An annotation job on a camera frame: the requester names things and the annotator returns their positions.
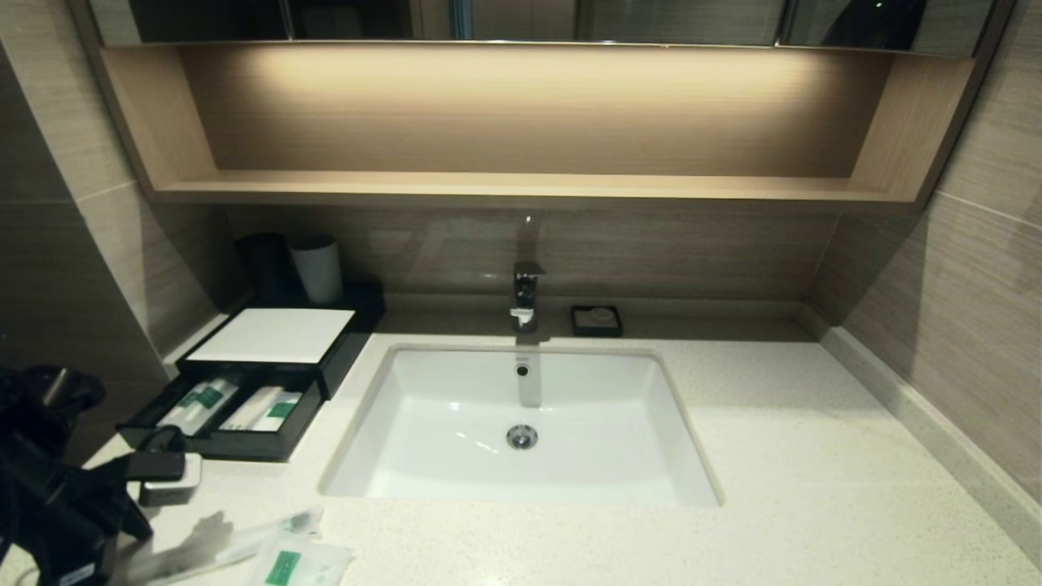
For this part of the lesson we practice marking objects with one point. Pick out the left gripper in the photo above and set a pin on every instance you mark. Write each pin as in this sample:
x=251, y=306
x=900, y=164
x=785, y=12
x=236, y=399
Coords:
x=73, y=513

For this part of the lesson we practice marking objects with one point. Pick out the toothbrush clear sleeve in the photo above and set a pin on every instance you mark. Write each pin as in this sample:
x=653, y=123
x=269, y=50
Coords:
x=244, y=541

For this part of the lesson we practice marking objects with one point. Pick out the toothbrush green label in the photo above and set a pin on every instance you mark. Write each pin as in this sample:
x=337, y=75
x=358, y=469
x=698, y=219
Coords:
x=213, y=399

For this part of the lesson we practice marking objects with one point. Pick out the grey plastic cup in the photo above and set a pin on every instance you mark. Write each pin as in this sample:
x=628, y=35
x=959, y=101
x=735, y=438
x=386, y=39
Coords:
x=319, y=273

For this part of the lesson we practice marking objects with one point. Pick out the black amenity drawer box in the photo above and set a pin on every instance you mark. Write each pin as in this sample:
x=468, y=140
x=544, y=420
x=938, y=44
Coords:
x=358, y=325

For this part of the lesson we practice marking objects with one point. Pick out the narrow white packet green label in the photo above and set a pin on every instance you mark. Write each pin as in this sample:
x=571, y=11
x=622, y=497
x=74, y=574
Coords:
x=181, y=411

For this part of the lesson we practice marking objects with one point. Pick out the small sachet green label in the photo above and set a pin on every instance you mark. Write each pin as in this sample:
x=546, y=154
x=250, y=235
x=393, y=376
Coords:
x=293, y=563

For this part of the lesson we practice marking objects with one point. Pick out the flat white packet green label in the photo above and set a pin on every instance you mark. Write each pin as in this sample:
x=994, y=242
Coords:
x=282, y=409

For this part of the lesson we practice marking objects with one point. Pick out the black cup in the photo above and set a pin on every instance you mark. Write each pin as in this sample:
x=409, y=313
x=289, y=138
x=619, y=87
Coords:
x=262, y=260

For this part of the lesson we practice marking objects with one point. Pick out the chrome sink drain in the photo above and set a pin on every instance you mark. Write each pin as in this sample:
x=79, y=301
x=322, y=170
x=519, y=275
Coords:
x=522, y=437

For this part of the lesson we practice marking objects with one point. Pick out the chrome faucet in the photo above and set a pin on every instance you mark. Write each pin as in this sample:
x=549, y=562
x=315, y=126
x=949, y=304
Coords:
x=527, y=293

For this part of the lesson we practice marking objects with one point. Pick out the white sink basin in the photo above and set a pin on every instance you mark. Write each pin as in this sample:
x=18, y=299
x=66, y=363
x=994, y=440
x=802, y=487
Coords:
x=602, y=439

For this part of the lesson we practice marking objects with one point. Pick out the black soap dish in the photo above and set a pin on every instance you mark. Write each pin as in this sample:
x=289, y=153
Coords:
x=580, y=325

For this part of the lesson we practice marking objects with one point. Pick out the round soap bar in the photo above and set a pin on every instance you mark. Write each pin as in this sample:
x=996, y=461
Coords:
x=601, y=314

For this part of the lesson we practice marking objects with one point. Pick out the mirror cabinet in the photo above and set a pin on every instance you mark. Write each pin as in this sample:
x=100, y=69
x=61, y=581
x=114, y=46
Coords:
x=651, y=20

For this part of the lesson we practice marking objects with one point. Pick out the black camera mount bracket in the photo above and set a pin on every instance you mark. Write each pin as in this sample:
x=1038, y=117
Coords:
x=155, y=460

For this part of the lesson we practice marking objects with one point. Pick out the wooden wall shelf niche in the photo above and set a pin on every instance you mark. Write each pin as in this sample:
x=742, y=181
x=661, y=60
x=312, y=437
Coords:
x=529, y=187

